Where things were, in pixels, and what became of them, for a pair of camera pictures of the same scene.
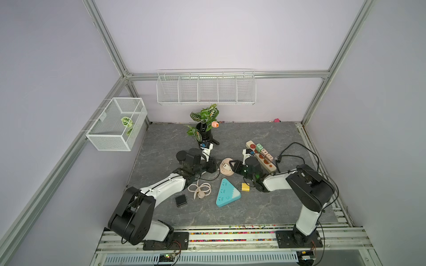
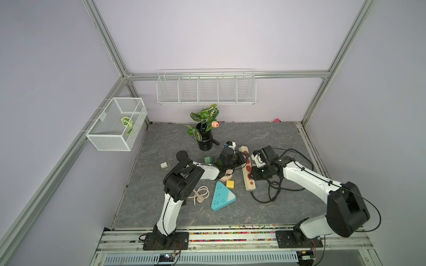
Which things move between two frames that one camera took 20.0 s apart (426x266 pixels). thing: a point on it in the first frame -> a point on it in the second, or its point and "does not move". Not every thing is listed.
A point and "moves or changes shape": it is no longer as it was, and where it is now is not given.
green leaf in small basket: (125, 121) does not move
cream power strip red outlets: (269, 164) moves or changes shape
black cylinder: (181, 156) does not move
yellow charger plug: (244, 187) -> (230, 184)
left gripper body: (209, 166) -> (236, 161)
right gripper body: (240, 169) -> (262, 172)
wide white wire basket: (206, 87) does not move
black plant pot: (206, 136) does not move
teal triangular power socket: (227, 193) moves or changes shape
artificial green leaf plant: (207, 117) does not move
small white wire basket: (121, 126) does not move
